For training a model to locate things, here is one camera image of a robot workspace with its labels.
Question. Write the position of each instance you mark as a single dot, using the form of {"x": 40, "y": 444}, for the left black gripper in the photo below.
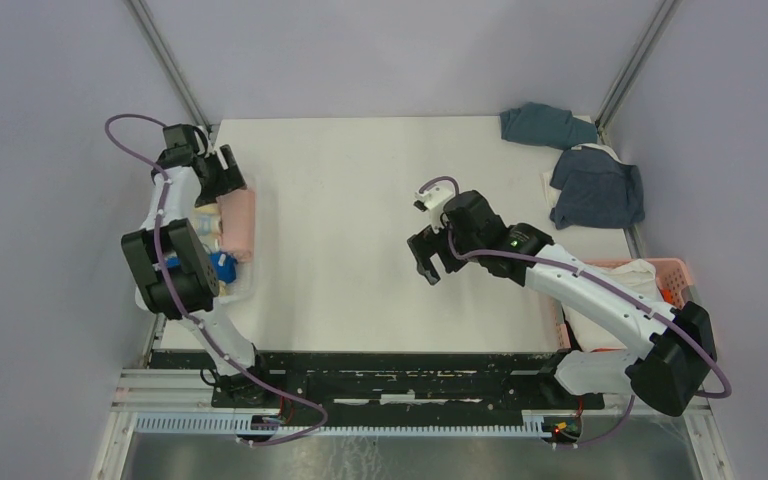
{"x": 230, "y": 178}

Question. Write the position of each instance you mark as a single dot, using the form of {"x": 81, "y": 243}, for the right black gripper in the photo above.
{"x": 426, "y": 243}

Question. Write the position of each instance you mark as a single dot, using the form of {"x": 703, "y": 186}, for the pink towel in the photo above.
{"x": 237, "y": 212}

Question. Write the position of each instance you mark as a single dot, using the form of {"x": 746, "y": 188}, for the white plastic basket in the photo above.
{"x": 245, "y": 285}

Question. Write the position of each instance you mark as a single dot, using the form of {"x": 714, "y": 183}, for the dark blue towel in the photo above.
{"x": 596, "y": 190}

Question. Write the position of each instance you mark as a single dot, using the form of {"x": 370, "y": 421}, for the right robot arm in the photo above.
{"x": 667, "y": 352}

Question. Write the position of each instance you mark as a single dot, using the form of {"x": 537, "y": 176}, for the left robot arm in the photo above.
{"x": 237, "y": 366}

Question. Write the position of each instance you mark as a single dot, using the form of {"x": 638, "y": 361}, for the patterned rolled towel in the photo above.
{"x": 208, "y": 228}

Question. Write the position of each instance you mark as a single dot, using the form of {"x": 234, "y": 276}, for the blue rolled towel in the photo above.
{"x": 224, "y": 266}

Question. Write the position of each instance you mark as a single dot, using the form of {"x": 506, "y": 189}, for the teal blue towel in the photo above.
{"x": 541, "y": 125}

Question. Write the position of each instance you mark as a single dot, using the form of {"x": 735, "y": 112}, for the white towel in basket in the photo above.
{"x": 639, "y": 276}

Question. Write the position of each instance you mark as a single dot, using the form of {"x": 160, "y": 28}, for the pink plastic basket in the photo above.
{"x": 671, "y": 274}

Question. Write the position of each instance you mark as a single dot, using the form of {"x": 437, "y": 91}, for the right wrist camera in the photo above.
{"x": 432, "y": 202}

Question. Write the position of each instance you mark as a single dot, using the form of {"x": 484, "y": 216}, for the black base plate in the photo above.
{"x": 401, "y": 390}

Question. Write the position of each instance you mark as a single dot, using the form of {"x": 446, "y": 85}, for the white cable duct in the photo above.
{"x": 248, "y": 425}

